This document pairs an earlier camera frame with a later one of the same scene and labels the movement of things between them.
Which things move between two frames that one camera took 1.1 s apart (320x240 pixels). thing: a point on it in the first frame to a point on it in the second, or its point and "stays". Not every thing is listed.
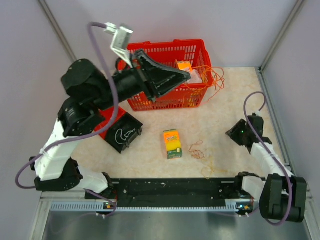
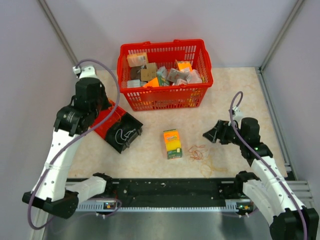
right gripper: x=233 y=133 to x=219 y=132
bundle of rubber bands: x=211 y=77 to x=117 y=112
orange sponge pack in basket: x=184 y=65 stays
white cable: x=127 y=135 stays
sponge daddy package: x=173 y=143 stays
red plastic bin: x=108 y=114 stays
